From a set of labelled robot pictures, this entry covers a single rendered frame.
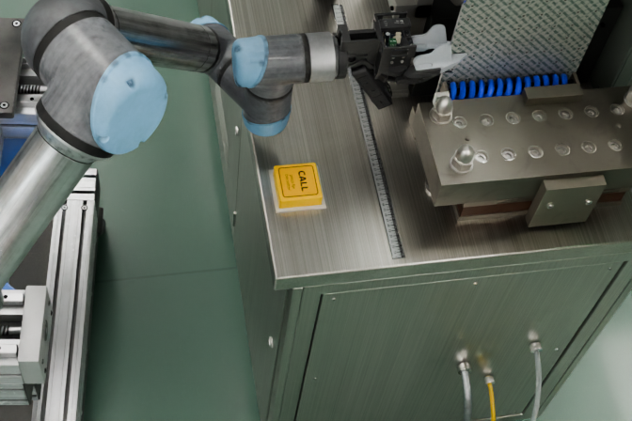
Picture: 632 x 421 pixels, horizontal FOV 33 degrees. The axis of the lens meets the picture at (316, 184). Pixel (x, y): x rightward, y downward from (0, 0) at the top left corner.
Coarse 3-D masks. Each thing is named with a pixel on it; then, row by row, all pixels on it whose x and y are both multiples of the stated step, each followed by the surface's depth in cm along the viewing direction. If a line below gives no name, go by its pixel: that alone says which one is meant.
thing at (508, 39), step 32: (576, 0) 162; (608, 0) 163; (480, 32) 164; (512, 32) 166; (544, 32) 167; (576, 32) 169; (480, 64) 171; (512, 64) 173; (544, 64) 174; (576, 64) 176
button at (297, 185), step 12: (276, 168) 174; (288, 168) 174; (300, 168) 174; (312, 168) 174; (276, 180) 173; (288, 180) 173; (300, 180) 173; (312, 180) 173; (276, 192) 173; (288, 192) 171; (300, 192) 172; (312, 192) 172; (288, 204) 172; (300, 204) 172; (312, 204) 173
